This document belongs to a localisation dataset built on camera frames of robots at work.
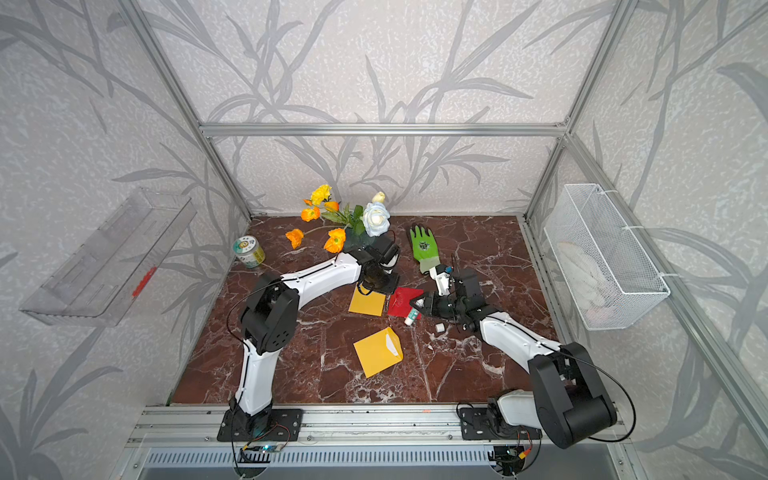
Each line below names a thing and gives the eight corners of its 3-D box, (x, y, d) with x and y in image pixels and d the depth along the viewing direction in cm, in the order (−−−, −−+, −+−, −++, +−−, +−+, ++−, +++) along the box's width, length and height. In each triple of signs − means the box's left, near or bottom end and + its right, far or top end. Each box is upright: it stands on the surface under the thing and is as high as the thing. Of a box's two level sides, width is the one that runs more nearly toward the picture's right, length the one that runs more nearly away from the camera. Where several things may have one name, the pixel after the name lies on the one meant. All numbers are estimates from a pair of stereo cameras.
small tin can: (240, 268, 107) (228, 253, 100) (247, 251, 112) (237, 235, 105) (261, 268, 107) (251, 253, 100) (267, 251, 112) (258, 235, 105)
